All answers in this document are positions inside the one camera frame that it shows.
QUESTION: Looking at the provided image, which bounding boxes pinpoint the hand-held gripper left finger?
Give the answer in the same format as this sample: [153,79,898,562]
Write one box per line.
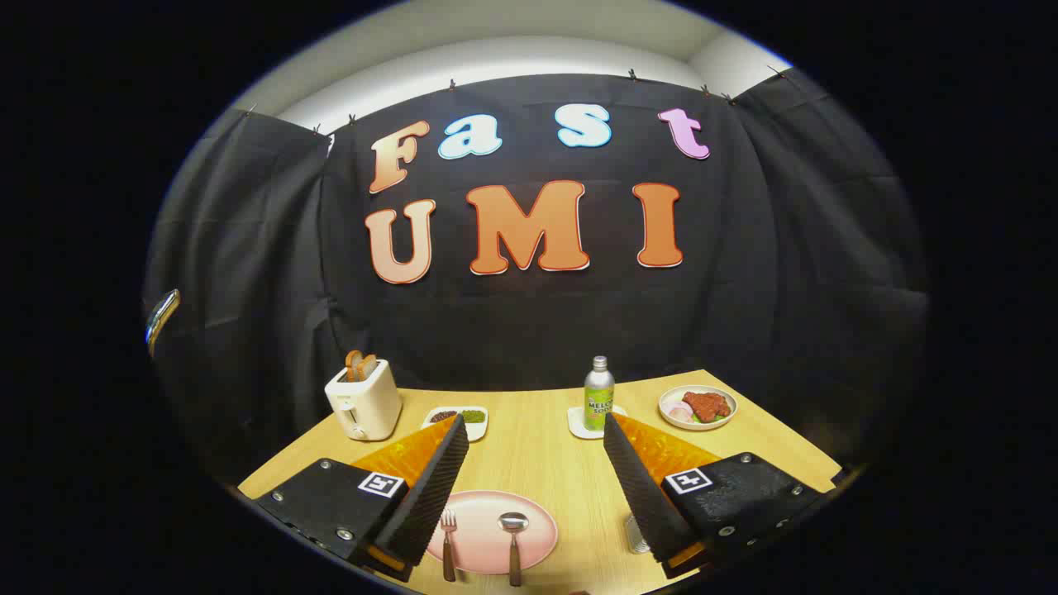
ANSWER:
[252,413,470,583]

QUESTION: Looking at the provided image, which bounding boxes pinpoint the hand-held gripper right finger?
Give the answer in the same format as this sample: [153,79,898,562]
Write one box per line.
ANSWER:
[602,412,827,579]

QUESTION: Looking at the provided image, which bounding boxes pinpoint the fork with brown handle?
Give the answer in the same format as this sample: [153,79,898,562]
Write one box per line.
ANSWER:
[440,508,458,583]

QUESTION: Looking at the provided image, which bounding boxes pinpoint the spoon with brown handle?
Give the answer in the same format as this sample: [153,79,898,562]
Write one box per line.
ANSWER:
[498,512,530,588]

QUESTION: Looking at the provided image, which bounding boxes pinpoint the perforated metal basket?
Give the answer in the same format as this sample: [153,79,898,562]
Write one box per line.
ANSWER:
[624,512,654,555]

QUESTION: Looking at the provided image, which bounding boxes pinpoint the pink round plate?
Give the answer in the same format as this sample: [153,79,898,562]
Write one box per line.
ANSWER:
[426,490,559,576]

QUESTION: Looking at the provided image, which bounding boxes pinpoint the white divided dish with beans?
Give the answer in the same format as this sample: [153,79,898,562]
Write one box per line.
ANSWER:
[422,405,489,442]

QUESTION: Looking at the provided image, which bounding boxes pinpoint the white square coaster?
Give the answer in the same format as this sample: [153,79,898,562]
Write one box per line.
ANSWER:
[567,404,627,440]

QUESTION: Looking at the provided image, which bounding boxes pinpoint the green soda bottle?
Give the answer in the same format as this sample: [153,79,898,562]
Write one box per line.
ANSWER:
[584,355,616,433]

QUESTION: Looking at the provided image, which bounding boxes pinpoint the white round food plate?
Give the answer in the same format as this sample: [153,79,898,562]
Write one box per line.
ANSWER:
[658,384,738,431]

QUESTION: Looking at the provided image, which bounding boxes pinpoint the white toaster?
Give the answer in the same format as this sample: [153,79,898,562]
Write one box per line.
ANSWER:
[324,358,403,442]

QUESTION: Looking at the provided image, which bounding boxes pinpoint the brown meat piece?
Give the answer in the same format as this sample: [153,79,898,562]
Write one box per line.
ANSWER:
[683,390,732,424]

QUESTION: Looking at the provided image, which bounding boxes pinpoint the black backdrop cloth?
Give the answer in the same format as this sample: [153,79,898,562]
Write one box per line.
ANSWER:
[142,66,931,488]

